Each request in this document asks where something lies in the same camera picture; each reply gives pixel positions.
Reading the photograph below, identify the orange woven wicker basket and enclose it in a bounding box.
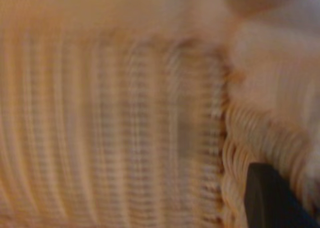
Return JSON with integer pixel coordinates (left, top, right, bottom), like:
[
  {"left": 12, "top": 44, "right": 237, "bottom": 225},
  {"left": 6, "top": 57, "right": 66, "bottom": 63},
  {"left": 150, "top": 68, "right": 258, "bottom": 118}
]
[{"left": 0, "top": 0, "right": 320, "bottom": 228}]

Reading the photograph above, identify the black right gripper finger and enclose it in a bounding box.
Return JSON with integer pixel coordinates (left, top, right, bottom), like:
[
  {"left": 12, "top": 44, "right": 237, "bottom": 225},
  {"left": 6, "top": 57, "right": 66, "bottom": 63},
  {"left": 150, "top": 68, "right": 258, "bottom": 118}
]
[{"left": 243, "top": 162, "right": 320, "bottom": 228}]

